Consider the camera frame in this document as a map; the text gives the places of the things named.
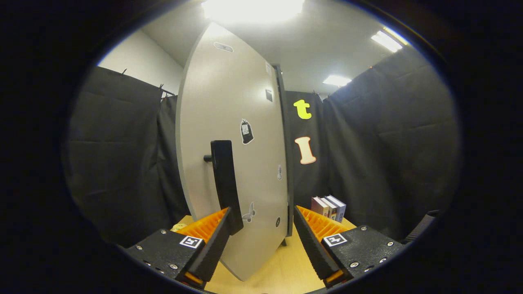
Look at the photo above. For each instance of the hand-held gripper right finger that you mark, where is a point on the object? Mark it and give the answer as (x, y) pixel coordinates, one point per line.
(314, 249)

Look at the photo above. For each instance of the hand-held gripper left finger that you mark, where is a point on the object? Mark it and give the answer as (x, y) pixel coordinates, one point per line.
(210, 249)

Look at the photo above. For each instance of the light grey cabinet door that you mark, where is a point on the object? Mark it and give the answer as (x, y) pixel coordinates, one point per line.
(220, 102)

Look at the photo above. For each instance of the maroon cover book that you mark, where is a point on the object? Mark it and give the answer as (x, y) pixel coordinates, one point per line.
(319, 206)

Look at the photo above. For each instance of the dark spine book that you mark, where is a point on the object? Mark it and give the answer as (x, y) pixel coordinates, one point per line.
(331, 208)

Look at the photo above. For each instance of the white and blue book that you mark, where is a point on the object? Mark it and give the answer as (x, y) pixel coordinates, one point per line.
(341, 207)

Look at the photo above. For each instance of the dark grey cabinet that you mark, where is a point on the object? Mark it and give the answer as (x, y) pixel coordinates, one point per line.
(288, 183)

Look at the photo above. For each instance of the black backdrop cloth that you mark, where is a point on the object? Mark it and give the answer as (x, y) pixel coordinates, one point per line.
(388, 143)

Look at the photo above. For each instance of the small ceiling light panel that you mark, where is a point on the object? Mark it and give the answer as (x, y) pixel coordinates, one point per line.
(337, 80)

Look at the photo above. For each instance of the long ceiling light panel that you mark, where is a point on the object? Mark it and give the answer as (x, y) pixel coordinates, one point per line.
(388, 40)

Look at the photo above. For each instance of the large ceiling light panel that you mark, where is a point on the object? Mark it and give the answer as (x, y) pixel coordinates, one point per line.
(253, 8)

